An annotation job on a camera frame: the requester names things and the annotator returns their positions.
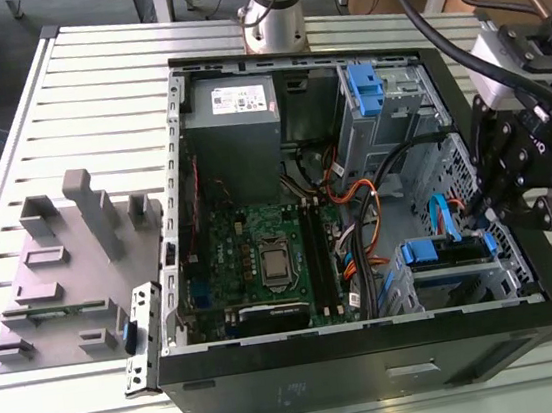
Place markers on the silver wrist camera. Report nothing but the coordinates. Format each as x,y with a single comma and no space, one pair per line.
491,69

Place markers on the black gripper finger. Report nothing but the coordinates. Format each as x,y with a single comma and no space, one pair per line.
538,212
505,148

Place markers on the hard disk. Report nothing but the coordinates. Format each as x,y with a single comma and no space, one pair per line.
419,253

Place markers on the CPU socket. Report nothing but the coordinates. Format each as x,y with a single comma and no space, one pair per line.
278,285

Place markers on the silver drive cage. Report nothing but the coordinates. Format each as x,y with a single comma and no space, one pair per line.
383,138

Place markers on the black PC case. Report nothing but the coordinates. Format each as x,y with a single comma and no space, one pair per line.
327,376

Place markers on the black camera bracket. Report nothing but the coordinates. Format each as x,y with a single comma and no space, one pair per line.
507,37

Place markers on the green motherboard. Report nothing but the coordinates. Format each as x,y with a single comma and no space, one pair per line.
229,232

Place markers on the silver power supply unit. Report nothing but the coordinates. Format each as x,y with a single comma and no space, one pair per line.
235,161

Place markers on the blue drive cage latch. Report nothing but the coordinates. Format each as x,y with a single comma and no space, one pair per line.
366,89

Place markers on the silver disk bay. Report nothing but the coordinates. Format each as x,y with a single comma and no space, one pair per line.
455,271

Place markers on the black graphics card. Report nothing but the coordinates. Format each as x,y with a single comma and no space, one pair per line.
274,315

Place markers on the green RAM stick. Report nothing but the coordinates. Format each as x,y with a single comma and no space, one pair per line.
67,309

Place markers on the black RAM slot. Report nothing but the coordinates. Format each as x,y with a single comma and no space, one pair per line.
315,257

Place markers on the blue expansion slot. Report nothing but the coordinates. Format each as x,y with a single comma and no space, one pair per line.
201,296

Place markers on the grey parts rack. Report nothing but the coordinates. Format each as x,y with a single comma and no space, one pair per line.
85,290

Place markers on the silver card retention bracket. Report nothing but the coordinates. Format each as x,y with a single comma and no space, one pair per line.
150,363

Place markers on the silver CPU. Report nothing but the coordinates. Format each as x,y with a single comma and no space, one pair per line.
274,263

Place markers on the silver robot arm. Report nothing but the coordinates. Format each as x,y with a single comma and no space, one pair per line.
279,25

